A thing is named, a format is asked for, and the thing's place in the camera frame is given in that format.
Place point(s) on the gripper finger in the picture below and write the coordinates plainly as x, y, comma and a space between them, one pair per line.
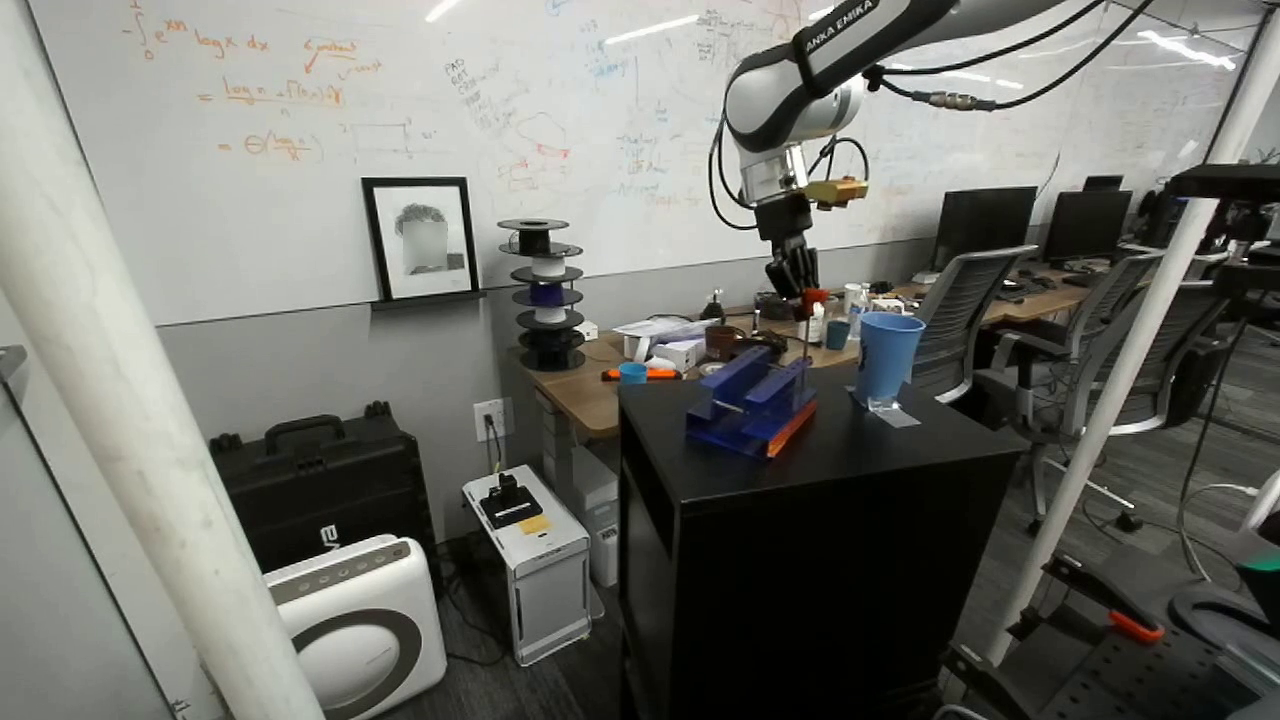
779, 272
806, 268

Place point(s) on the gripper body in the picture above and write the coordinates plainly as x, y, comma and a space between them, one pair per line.
782, 216

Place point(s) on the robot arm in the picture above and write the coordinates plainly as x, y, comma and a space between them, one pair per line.
800, 85

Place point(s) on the orange object on thin rod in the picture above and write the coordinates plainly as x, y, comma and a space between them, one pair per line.
812, 302

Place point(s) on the small dark blue cup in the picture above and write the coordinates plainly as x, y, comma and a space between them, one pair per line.
837, 335

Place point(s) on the light blue plastic cup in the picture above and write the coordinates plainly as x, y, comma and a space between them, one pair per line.
888, 358

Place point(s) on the small teal cup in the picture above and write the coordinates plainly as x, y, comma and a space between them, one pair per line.
632, 374

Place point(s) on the clear plastic bottle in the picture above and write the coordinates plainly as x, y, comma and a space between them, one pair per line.
858, 308

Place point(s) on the white box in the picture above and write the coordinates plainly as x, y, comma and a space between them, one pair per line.
680, 353

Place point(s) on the blue acrylic rack orange edge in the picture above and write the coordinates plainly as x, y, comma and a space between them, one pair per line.
745, 405

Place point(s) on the orange marker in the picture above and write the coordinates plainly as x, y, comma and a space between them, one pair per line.
660, 374

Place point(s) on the clear tape patch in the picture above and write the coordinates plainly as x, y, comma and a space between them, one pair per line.
897, 417

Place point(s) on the row of monitors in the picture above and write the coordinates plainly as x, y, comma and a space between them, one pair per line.
985, 225

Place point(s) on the stack of filament spools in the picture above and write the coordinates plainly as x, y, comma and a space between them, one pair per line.
545, 300

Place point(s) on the black cabinet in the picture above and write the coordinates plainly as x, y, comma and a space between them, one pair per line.
800, 560

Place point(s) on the row of office chairs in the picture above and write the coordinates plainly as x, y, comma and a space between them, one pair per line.
1110, 330

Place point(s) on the thin white pole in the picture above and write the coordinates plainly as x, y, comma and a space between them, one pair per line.
1150, 330

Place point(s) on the black device with yellow label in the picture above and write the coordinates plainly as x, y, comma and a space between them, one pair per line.
510, 505

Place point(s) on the black framed picture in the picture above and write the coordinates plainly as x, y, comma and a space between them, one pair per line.
423, 240

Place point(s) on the white computer tower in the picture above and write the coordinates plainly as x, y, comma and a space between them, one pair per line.
545, 590

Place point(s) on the whiteboard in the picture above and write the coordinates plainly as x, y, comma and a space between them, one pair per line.
300, 120

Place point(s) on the black hard case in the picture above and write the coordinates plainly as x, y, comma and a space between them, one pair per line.
320, 490

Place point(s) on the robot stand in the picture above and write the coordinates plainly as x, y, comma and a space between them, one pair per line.
1120, 670

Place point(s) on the white air purifier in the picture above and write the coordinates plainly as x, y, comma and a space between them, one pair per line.
365, 630

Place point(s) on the thick white pole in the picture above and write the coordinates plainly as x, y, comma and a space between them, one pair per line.
130, 400

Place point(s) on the white wall socket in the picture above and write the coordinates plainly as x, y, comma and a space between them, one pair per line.
492, 418

